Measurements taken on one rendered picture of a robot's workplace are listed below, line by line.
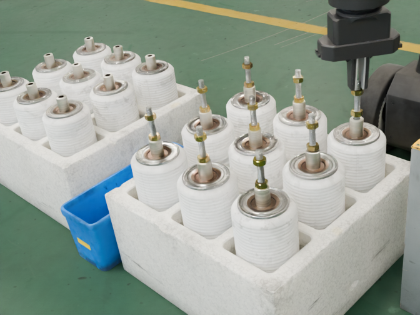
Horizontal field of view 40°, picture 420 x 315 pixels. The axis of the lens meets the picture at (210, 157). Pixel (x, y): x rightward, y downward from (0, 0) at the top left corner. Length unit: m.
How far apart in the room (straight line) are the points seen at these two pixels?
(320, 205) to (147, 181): 0.29
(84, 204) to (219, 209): 0.38
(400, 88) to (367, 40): 0.40
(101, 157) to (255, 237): 0.48
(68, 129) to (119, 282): 0.32
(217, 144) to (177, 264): 0.22
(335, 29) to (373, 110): 0.46
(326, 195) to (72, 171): 0.52
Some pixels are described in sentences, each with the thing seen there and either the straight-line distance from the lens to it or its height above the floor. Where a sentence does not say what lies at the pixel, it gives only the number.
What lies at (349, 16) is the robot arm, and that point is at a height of 0.46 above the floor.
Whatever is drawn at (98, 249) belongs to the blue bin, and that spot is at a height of 0.06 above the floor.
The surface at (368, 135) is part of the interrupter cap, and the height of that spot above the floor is 0.25.
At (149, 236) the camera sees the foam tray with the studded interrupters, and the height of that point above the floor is 0.14.
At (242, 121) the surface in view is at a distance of 1.10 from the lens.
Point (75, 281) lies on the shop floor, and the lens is 1.17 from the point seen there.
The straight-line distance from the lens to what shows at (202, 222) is 0.91.
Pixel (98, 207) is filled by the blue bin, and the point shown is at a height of 0.07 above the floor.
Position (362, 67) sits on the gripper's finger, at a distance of 0.94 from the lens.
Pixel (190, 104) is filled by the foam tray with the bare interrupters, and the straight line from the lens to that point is 1.34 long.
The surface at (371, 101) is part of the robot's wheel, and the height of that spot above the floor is 0.15.
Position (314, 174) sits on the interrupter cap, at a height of 0.25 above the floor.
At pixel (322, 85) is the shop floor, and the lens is 1.76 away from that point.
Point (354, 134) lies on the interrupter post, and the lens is 0.99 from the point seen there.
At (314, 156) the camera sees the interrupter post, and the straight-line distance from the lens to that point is 0.90.
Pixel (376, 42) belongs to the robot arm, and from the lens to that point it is 0.91.
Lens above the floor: 0.75
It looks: 31 degrees down
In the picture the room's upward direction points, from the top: 8 degrees counter-clockwise
